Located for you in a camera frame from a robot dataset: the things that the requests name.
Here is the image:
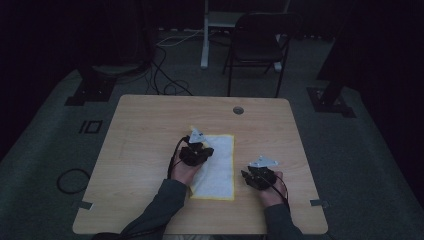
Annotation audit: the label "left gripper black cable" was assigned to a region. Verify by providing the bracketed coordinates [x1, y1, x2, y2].
[167, 135, 191, 180]

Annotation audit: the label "white desk frame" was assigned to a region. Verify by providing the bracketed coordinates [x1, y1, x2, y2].
[199, 0, 291, 70]

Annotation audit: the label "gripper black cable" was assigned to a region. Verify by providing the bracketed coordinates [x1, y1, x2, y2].
[167, 135, 191, 180]
[257, 173, 292, 214]

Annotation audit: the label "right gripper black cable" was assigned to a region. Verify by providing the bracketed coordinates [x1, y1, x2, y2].
[257, 173, 292, 214]

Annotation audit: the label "black cable loop on floor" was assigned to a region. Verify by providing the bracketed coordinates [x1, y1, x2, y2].
[56, 167, 92, 195]

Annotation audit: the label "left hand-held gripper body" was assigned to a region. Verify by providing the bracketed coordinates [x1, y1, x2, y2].
[178, 126, 215, 167]

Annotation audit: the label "grey tape strip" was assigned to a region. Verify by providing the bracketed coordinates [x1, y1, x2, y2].
[74, 200, 94, 211]
[309, 198, 330, 209]

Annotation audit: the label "white floor cable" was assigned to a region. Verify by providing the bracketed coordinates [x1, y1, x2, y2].
[156, 29, 205, 48]

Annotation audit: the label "black stand base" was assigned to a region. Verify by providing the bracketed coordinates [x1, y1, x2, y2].
[306, 76, 357, 118]
[64, 64, 118, 107]

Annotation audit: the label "person's left hand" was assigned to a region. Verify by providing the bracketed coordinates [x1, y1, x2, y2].
[171, 158, 202, 186]

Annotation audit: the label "white towel with yellow border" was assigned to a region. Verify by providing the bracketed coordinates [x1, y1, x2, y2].
[189, 125, 236, 202]

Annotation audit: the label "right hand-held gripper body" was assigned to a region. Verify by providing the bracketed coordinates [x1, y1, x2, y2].
[240, 155, 280, 191]

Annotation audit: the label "person's right hand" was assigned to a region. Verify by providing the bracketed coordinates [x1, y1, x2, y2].
[259, 170, 288, 208]

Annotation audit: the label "black folding chair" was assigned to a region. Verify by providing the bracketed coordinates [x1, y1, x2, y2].
[222, 12, 304, 98]

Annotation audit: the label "black floor cables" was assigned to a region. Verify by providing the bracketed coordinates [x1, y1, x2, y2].
[145, 44, 194, 97]

